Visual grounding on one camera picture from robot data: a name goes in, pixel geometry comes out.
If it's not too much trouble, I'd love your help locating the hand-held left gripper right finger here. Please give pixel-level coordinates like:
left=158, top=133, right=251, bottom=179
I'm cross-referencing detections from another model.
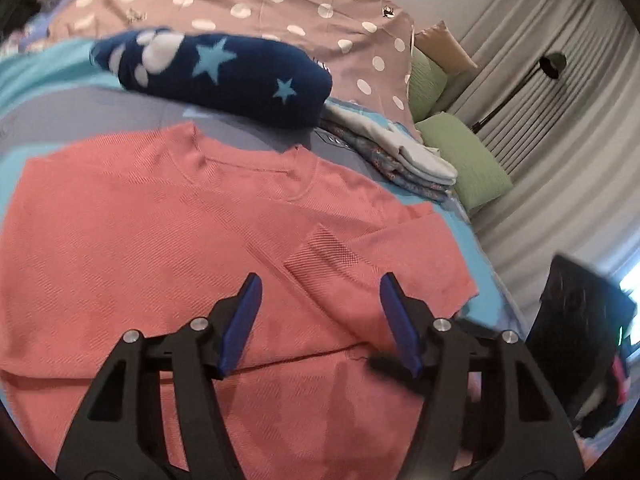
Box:
left=379, top=272, right=586, bottom=480

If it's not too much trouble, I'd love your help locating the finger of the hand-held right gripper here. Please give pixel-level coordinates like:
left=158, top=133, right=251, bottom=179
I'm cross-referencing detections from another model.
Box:
left=366, top=354, right=427, bottom=388

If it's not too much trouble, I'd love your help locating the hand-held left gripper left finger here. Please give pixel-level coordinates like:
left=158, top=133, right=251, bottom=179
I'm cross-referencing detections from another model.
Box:
left=55, top=272, right=263, bottom=480

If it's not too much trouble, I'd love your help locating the coral knit sweater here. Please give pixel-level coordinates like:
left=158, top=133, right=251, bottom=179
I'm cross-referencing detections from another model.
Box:
left=0, top=122, right=478, bottom=480

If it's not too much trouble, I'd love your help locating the stack of folded clothes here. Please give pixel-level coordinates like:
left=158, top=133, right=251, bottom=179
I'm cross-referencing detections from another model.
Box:
left=325, top=100, right=458, bottom=186

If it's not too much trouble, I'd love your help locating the floral folded garment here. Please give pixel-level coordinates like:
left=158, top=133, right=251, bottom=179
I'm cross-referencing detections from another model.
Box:
left=320, top=119, right=456, bottom=204

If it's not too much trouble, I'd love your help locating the white pleated curtain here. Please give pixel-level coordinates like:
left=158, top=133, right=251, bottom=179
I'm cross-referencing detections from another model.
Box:
left=450, top=0, right=640, bottom=321

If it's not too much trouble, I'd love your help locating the green pillow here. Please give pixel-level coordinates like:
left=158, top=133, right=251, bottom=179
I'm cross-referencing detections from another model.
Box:
left=407, top=47, right=449, bottom=121
left=416, top=112, right=515, bottom=211

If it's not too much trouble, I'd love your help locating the navy star print blanket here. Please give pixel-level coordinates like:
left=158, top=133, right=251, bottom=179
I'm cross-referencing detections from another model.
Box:
left=90, top=29, right=334, bottom=133

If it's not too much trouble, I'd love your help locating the blue grey patchwork bedspread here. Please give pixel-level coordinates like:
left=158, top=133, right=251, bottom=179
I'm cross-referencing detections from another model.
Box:
left=0, top=37, right=526, bottom=341

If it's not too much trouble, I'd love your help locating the black floor lamp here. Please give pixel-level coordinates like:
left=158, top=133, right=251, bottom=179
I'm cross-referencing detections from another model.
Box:
left=470, top=51, right=568, bottom=134

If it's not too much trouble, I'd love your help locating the beige pillow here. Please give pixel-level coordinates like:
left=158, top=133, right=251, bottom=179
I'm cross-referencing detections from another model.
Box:
left=415, top=21, right=478, bottom=77

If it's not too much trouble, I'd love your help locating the pink polka dot sheet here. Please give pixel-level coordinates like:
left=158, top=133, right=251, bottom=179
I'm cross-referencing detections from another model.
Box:
left=47, top=0, right=426, bottom=143

